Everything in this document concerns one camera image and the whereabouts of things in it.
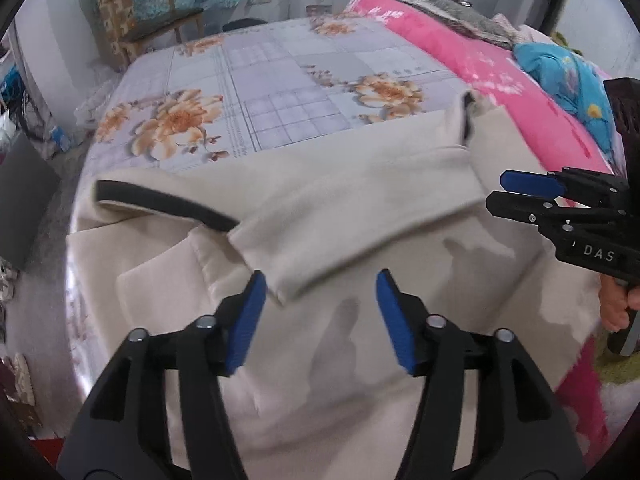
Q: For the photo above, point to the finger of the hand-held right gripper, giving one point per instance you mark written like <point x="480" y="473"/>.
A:
<point x="520" y="207"/>
<point x="530" y="182"/>

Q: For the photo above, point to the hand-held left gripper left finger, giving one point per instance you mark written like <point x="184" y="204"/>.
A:
<point x="245" y="330"/>

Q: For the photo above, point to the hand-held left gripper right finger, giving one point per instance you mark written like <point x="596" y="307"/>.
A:
<point x="395" y="325"/>

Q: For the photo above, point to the cream zip jacket black trim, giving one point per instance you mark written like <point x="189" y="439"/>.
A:
<point x="350" y="200"/>

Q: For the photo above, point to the pile of clothes and bags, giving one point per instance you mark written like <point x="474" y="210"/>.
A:
<point x="12" y="90"/>

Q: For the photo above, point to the person's right hand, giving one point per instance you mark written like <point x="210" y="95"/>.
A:
<point x="614" y="305"/>

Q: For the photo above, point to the blue floral quilt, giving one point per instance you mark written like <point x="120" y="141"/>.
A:
<point x="570" y="80"/>

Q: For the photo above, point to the person's fluffy green-white robe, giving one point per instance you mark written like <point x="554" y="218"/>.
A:
<point x="612" y="365"/>

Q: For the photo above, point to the pink floral blanket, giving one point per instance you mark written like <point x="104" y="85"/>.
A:
<point x="475" y="60"/>

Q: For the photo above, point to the grey fuzzy blanket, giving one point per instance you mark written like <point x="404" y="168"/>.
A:
<point x="460" y="15"/>

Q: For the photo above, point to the grey cabinet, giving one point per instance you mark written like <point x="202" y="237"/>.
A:
<point x="25" y="200"/>

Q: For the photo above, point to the blue and white carton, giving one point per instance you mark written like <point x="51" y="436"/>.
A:
<point x="60" y="137"/>

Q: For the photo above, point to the white plastic bag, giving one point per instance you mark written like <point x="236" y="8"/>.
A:
<point x="95" y="102"/>

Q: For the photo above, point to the white water dispenser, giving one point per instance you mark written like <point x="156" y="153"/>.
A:
<point x="315" y="2"/>

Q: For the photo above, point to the wooden chair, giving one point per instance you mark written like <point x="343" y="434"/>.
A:
<point x="160" y="20"/>

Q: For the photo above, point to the brown patterned cushion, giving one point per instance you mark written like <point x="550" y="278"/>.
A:
<point x="112" y="15"/>

